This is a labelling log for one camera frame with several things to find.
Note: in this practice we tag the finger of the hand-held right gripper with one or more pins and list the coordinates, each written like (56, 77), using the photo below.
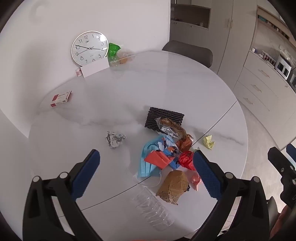
(291, 151)
(281, 165)

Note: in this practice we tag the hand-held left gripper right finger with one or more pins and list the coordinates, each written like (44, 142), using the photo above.
(207, 173)

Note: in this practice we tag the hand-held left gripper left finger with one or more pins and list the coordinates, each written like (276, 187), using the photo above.
(85, 176)

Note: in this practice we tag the pink wrapper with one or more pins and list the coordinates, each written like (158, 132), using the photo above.
(195, 179)

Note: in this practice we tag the red foil wrapper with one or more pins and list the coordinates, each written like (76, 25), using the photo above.
(186, 160)

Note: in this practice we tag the yellow paper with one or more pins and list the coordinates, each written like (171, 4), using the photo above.
(208, 141)

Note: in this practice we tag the brown paper bag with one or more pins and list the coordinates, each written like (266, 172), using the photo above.
(172, 185)

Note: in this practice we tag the shiny brown wrapper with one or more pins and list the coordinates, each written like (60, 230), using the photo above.
(185, 142)

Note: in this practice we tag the blue printed carton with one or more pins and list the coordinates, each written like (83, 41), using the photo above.
(170, 148)

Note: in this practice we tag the printed paper ball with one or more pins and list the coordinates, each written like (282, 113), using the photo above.
(114, 139)

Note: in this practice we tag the red orange sheet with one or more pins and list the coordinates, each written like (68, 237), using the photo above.
(157, 158)

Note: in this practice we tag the clear wrapper with brown filling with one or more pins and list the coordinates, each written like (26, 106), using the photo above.
(172, 127)

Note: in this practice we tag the blue face mask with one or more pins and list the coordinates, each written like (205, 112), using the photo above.
(145, 170)

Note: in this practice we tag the clear plastic bottle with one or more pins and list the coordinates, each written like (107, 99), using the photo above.
(152, 207)

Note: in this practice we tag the black ribbed foam pad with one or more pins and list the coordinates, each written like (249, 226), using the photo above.
(157, 115)

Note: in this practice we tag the beige drawer cabinet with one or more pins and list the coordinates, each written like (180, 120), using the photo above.
(261, 88)

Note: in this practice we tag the red and white box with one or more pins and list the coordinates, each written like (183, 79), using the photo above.
(61, 98)

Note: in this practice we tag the white countertop appliance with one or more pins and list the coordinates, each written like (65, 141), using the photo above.
(284, 66)

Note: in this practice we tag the small pink packet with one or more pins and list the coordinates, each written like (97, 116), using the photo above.
(78, 72)

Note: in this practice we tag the white card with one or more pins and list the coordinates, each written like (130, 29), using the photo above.
(94, 68)

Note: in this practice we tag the grey upholstered chair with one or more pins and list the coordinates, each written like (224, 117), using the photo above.
(187, 52)

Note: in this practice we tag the clear plastic bag with fruit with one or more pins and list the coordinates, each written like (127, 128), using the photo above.
(123, 58)

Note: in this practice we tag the green plastic bag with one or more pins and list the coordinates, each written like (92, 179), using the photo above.
(113, 49)

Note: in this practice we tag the upper shelf with books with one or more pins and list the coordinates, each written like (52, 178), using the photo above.
(270, 22)

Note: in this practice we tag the tall beige cabinet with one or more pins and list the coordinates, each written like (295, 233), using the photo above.
(231, 34)

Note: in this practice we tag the round white wall clock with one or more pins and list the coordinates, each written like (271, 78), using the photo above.
(89, 47)

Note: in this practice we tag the open wall niche shelf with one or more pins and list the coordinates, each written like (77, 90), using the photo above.
(189, 16)

